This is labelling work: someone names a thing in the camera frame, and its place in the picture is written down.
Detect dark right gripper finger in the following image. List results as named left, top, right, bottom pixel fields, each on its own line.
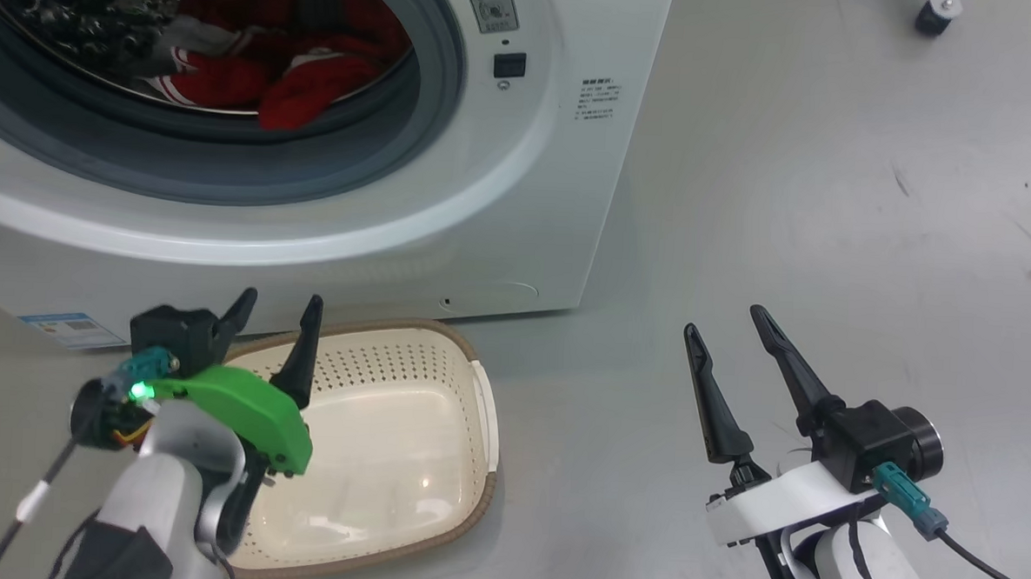
left=744, top=304, right=849, bottom=441
left=678, top=323, right=760, bottom=467

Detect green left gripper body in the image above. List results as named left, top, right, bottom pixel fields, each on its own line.
left=137, top=360, right=318, bottom=490

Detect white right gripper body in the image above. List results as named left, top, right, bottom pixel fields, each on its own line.
left=702, top=455, right=890, bottom=556

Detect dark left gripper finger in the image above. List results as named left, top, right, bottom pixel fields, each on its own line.
left=269, top=293, right=325, bottom=411
left=212, top=286, right=259, bottom=359

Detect red garment with white trim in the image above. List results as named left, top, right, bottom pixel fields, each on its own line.
left=131, top=0, right=416, bottom=138

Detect cream perforated laundry basket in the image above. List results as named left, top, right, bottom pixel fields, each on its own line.
left=207, top=309, right=506, bottom=579

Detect white front-load washing machine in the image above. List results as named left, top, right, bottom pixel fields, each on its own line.
left=0, top=0, right=677, bottom=375

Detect blue energy label sticker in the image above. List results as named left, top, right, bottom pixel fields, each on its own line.
left=17, top=309, right=128, bottom=354

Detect small printed text label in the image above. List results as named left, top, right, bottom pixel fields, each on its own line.
left=578, top=77, right=623, bottom=123

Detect white partition with caster foot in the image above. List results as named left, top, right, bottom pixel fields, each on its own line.
left=914, top=0, right=964, bottom=38

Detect grey warning sticker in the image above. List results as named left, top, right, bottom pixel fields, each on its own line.
left=457, top=0, right=521, bottom=37

